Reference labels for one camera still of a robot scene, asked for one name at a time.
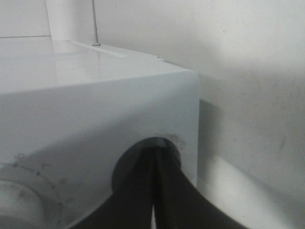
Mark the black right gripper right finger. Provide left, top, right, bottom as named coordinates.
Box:
left=153, top=147, right=241, bottom=229

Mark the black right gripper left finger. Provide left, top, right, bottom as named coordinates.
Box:
left=74, top=148, right=155, bottom=229

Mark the white microwave oven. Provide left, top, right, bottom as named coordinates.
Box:
left=0, top=37, right=200, bottom=229

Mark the white lower microwave knob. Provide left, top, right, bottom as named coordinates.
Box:
left=0, top=167, right=46, bottom=229

